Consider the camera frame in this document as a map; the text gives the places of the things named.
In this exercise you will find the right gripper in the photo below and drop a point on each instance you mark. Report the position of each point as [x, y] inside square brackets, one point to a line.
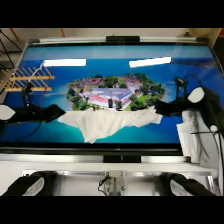
[166, 108]

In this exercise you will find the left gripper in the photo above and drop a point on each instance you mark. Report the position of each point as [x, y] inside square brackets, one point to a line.
[53, 113]

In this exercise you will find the white shirt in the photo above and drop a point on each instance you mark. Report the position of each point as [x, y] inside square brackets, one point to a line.
[106, 123]

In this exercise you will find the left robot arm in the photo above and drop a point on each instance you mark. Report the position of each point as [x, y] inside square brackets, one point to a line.
[26, 115]

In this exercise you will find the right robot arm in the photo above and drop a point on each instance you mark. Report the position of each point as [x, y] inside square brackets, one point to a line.
[210, 100]

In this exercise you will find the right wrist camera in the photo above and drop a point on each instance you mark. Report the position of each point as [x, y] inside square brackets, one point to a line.
[180, 82]

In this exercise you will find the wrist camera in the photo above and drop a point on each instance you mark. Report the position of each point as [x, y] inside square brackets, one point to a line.
[27, 88]
[180, 82]

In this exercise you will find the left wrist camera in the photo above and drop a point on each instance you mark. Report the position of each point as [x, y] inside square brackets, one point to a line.
[27, 88]

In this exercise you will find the silver frame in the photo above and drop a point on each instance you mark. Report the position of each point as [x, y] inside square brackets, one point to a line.
[83, 173]

